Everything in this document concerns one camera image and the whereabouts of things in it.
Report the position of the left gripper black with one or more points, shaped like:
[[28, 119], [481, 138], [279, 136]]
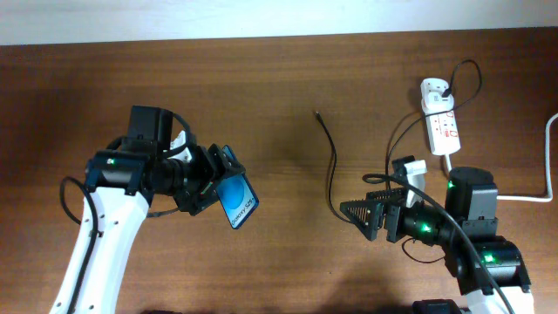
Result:
[[213, 168]]

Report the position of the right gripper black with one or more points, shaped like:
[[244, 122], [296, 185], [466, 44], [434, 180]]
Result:
[[395, 206]]

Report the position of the blue Samsung Galaxy smartphone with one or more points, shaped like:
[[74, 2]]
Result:
[[238, 199]]

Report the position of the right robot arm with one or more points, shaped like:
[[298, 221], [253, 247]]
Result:
[[489, 269]]

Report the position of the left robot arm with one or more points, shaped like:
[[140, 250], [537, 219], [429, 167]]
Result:
[[112, 216]]

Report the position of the white USB charger plug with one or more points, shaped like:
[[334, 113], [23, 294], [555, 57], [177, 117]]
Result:
[[433, 100]]

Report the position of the white power strip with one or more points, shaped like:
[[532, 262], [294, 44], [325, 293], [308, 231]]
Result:
[[441, 127]]

